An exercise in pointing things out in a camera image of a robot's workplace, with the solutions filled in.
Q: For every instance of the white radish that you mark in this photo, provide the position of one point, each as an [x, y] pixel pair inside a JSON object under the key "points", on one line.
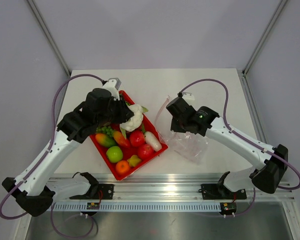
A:
{"points": [[151, 140]]}

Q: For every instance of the red orange mango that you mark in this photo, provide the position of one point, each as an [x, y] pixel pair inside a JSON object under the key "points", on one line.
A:
{"points": [[121, 140]]}

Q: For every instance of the aluminium frame post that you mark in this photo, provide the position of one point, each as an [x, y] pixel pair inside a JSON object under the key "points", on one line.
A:
{"points": [[39, 18], [282, 4]]}

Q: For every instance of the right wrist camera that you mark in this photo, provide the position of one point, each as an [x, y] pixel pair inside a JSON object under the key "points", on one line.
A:
{"points": [[187, 96]]}

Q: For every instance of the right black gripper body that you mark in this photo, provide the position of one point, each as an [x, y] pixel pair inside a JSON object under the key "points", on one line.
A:
{"points": [[178, 125]]}

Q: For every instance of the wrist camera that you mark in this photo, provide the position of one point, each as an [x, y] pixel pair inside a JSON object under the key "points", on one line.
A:
{"points": [[187, 96], [114, 82]]}

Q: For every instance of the red apple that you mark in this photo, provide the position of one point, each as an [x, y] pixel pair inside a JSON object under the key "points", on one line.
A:
{"points": [[144, 151]]}

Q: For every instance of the red tomato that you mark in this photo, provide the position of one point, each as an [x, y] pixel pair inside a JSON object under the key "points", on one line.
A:
{"points": [[137, 138]]}

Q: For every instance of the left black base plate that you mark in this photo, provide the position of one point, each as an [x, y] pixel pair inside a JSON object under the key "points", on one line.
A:
{"points": [[100, 191]]}

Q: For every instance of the right aluminium frame post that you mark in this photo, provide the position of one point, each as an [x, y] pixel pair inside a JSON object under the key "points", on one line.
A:
{"points": [[282, 4]]}

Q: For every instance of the left aluminium frame post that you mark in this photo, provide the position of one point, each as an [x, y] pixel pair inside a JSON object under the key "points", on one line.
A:
{"points": [[39, 18]]}

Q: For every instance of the white cauliflower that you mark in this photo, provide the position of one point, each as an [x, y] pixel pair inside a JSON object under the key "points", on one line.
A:
{"points": [[135, 121]]}

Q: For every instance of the green grapes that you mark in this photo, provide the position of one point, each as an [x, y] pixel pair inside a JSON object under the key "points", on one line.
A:
{"points": [[107, 130]]}

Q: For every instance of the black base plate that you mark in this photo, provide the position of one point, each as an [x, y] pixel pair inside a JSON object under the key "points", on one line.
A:
{"points": [[100, 191], [217, 191]]}

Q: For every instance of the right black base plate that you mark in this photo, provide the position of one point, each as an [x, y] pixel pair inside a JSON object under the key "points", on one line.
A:
{"points": [[217, 191]]}

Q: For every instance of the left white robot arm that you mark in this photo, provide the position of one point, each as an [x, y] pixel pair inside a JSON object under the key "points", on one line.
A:
{"points": [[30, 188]]}

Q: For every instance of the yellow green mango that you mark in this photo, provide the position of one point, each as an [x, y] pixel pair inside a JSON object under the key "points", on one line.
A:
{"points": [[104, 140]]}

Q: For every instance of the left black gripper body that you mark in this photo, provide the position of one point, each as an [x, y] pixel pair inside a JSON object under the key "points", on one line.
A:
{"points": [[116, 114]]}

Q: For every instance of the orange fruit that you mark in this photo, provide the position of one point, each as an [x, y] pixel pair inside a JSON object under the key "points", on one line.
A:
{"points": [[122, 167]]}

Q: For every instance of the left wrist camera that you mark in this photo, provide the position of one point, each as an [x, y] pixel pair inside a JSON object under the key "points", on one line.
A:
{"points": [[114, 82]]}

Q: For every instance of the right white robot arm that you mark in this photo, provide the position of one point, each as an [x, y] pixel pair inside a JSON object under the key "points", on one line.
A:
{"points": [[266, 171]]}

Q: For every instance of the aluminium mounting rail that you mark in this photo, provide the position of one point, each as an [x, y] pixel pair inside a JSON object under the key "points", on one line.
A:
{"points": [[162, 187]]}

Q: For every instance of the white slotted cable duct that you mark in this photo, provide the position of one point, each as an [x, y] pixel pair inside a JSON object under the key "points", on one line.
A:
{"points": [[109, 206]]}

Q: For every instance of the yellow starfruit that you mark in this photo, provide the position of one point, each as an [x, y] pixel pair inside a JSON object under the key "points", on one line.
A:
{"points": [[134, 161]]}

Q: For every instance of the clear zip top bag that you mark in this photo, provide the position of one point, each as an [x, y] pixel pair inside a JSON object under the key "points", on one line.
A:
{"points": [[192, 147]]}

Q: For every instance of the green apple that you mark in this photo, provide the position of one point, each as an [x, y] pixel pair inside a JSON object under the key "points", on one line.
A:
{"points": [[114, 154]]}

